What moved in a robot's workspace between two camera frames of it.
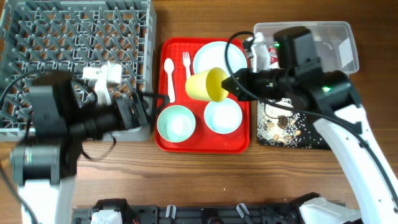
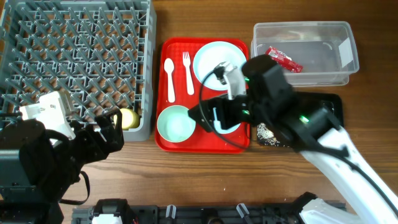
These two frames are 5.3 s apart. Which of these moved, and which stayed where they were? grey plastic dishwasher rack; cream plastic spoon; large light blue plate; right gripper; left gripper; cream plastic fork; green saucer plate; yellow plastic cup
Moved: left gripper; right gripper; yellow plastic cup
Stayed: cream plastic fork; green saucer plate; cream plastic spoon; large light blue plate; grey plastic dishwasher rack
